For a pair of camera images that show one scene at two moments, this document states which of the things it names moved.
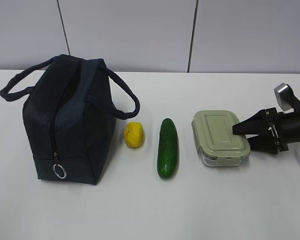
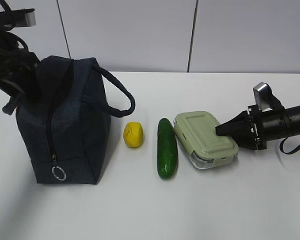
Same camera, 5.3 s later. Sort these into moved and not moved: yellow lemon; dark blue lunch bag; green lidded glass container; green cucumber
Moved: dark blue lunch bag; green lidded glass container
Not moved: green cucumber; yellow lemon
